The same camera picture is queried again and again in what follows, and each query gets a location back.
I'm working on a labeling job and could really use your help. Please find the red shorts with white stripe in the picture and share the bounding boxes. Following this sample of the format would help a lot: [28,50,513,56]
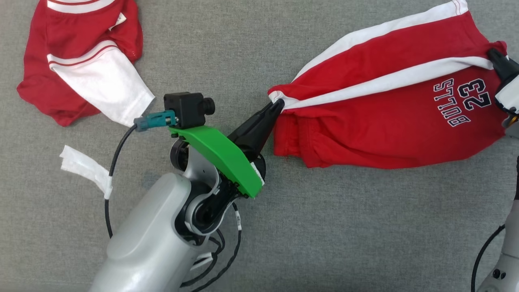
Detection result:
[268,0,510,170]

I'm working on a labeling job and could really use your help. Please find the black right camera cable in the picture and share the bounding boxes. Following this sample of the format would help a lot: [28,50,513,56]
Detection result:
[471,224,506,292]

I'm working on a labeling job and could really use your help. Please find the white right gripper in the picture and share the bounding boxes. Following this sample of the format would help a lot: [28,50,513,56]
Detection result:
[487,48,519,127]

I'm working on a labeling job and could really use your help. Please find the black left camera cable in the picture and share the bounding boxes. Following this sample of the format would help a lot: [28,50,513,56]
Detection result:
[104,124,139,240]

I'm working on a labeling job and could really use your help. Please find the red jersey with white sleeves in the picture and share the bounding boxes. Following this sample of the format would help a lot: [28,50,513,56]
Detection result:
[17,0,156,127]

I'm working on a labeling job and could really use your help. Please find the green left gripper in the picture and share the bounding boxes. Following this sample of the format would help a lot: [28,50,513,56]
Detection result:
[168,99,285,199]

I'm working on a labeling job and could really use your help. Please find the white tape cable tag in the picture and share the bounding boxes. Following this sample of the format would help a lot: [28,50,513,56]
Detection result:
[59,145,114,200]

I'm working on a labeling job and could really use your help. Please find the black camera cable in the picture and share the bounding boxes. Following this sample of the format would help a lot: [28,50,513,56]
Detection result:
[104,124,139,240]
[471,224,506,292]

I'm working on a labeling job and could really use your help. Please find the teal left camera connector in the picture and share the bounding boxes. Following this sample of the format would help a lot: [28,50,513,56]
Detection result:
[133,110,179,132]

